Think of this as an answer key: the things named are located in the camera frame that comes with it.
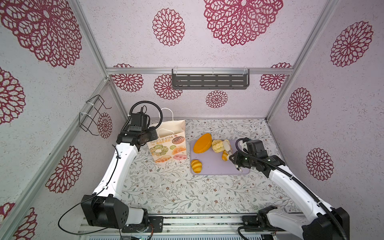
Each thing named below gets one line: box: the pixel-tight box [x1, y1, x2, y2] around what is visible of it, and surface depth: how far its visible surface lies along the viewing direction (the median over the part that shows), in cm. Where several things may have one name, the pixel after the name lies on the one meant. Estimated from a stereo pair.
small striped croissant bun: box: [191, 159, 203, 174], surface depth 93 cm
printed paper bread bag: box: [147, 108, 188, 164], surface depth 86 cm
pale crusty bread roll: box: [211, 139, 225, 153], surface depth 94 cm
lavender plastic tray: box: [190, 139, 251, 175], surface depth 96 cm
